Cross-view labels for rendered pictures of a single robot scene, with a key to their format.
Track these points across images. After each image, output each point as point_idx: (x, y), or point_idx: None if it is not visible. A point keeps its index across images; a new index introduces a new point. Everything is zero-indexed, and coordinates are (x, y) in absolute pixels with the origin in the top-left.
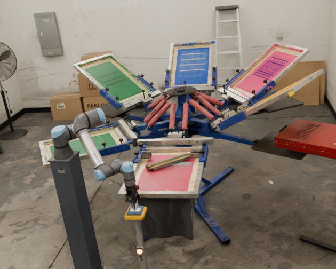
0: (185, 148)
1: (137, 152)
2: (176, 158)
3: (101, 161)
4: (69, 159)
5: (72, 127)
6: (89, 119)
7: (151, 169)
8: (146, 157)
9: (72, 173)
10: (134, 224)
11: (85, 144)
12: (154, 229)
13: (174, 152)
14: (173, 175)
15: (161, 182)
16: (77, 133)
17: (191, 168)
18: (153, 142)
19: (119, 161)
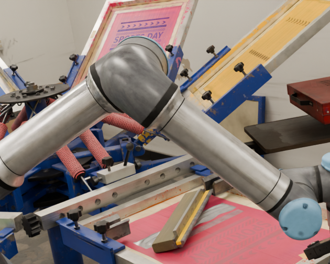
0: (168, 188)
1: (107, 222)
2: (196, 204)
3: (282, 172)
4: None
5: None
6: (159, 59)
7: (174, 249)
8: (120, 234)
9: None
10: None
11: (211, 132)
12: None
13: (150, 209)
14: (247, 233)
15: (254, 251)
16: (167, 102)
17: (251, 208)
18: (84, 205)
19: (293, 170)
